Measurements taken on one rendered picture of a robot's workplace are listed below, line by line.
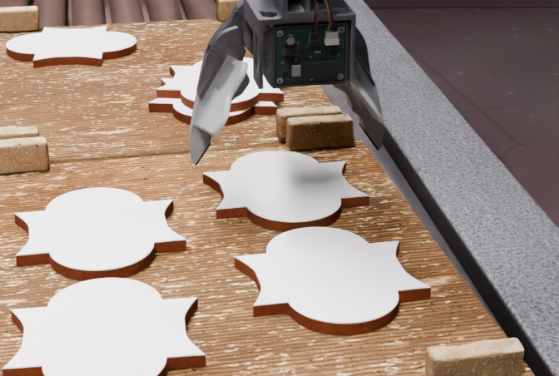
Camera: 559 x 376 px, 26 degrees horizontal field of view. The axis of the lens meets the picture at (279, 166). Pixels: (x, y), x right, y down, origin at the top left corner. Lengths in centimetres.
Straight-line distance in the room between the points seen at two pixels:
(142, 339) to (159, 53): 62
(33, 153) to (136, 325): 29
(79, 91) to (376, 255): 46
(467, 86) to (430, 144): 297
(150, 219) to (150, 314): 14
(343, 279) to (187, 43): 59
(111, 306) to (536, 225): 37
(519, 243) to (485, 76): 325
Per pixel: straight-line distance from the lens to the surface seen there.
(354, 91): 95
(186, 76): 120
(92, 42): 136
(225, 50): 92
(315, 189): 97
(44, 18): 155
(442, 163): 111
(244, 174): 100
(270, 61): 86
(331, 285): 83
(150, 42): 138
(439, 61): 434
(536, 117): 387
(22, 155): 104
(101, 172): 103
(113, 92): 122
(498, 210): 102
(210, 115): 92
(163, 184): 101
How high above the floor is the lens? 134
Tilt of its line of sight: 23 degrees down
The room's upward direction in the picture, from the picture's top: straight up
